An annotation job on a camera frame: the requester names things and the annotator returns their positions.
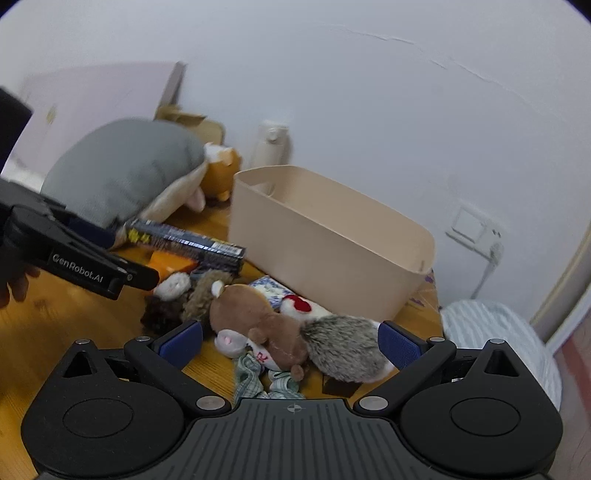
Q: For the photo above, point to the white wall switch socket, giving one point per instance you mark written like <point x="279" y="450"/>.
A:
<point x="475" y="231"/>

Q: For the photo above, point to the curly brown plush toy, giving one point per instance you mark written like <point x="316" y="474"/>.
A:
<point x="197" y="305"/>

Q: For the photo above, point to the white thermos bottle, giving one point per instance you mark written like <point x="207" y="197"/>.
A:
<point x="272" y="146"/>

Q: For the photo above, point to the dark long snack box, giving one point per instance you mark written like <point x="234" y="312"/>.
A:
<point x="208" y="252"/>

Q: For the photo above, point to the grey cream plush pillow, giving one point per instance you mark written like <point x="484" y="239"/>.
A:
<point x="128" y="168"/>

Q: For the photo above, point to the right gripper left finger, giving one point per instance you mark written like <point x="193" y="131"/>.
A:
<point x="160" y="362"/>

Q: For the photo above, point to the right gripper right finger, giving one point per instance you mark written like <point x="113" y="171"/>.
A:
<point x="418" y="361"/>

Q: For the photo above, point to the brown dog plush toy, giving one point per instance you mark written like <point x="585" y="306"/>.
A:
<point x="244" y="321"/>

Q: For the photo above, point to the pink board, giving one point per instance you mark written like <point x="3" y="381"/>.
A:
<point x="68" y="104"/>

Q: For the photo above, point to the purple flower table mat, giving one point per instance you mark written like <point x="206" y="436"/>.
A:
<point x="426" y="297"/>

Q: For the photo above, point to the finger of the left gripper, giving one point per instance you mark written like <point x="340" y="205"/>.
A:
<point x="98" y="236"/>
<point x="98" y="271"/>

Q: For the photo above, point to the red white santa plush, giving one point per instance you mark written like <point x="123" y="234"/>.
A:
<point x="302" y="309"/>

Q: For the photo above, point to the blue white tissue pack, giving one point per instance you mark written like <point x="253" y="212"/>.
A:
<point x="273" y="291"/>

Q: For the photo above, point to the white fluffy plush toy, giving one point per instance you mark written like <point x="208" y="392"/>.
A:
<point x="172" y="287"/>

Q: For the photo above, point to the operator left hand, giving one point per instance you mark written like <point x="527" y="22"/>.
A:
<point x="17" y="286"/>

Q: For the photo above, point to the orange white corgi plush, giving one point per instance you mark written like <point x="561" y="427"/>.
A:
<point x="222" y="165"/>

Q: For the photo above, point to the beige plastic storage bin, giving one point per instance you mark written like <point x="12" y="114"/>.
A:
<point x="327" y="242"/>

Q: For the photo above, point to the grey hedgehog plush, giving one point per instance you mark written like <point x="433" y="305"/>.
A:
<point x="346" y="348"/>

